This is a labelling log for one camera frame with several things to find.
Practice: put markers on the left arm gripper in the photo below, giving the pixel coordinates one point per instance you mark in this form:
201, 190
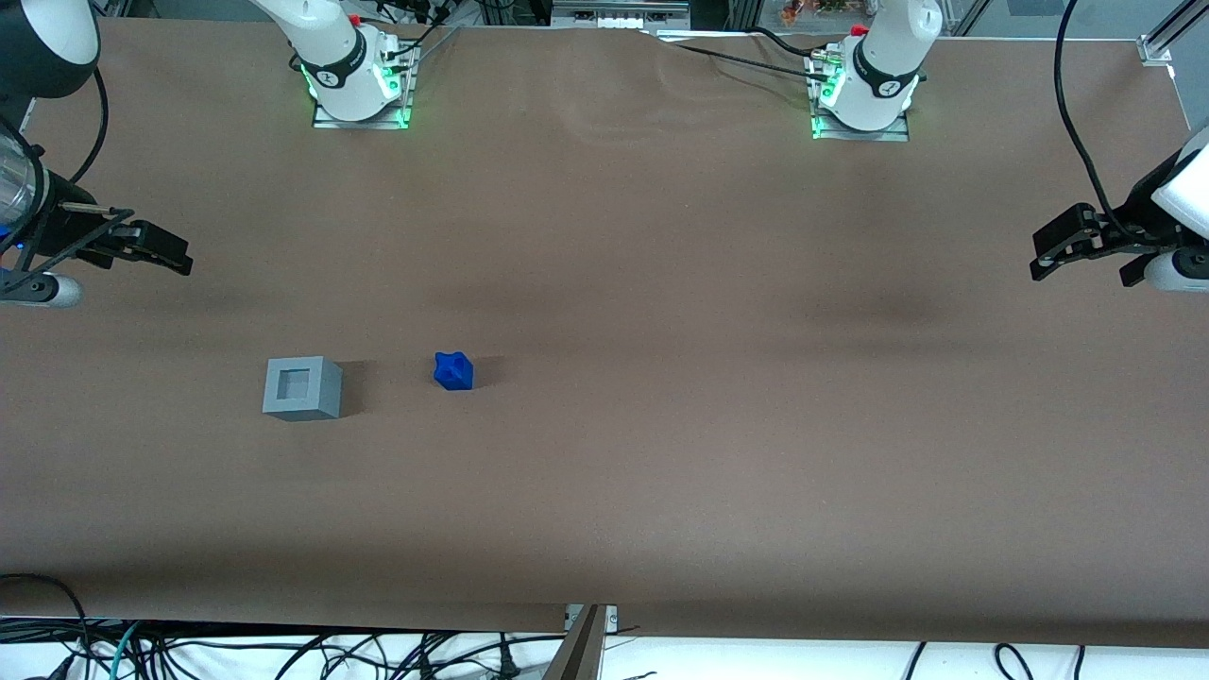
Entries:
1131, 229

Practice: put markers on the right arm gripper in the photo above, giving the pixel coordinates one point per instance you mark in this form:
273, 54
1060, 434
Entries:
59, 229

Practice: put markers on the blue plastic part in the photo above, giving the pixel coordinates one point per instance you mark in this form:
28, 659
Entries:
454, 372

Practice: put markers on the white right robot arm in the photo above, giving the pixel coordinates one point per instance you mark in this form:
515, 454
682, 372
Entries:
331, 57

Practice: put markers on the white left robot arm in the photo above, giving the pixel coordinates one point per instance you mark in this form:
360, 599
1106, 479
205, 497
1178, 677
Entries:
883, 66

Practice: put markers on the gray cube base with hole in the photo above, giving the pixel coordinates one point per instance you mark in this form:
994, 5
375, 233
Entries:
316, 401

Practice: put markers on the aluminium corner profile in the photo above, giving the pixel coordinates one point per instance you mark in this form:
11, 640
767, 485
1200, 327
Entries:
1166, 38

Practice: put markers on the brown table mat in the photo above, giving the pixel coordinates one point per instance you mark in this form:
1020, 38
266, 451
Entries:
661, 425

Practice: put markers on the white power strip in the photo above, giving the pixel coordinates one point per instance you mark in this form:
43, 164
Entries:
619, 19

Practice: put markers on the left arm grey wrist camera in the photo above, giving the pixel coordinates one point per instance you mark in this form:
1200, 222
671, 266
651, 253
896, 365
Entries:
1181, 271

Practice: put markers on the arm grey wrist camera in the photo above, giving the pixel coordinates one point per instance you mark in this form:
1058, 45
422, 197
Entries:
47, 289
1181, 271

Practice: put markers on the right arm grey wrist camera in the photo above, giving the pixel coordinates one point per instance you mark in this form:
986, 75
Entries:
47, 289

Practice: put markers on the aluminium table frame rail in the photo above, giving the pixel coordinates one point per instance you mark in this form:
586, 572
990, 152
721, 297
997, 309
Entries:
26, 113

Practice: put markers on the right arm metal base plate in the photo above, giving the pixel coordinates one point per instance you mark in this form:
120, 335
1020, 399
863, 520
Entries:
331, 123

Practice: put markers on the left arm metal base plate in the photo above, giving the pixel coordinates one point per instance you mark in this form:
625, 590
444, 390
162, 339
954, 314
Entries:
855, 135

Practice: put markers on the aluminium profile post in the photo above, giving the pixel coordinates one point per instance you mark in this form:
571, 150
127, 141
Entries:
578, 652

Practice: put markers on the small metal bracket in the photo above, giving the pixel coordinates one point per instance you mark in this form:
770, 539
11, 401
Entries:
610, 618

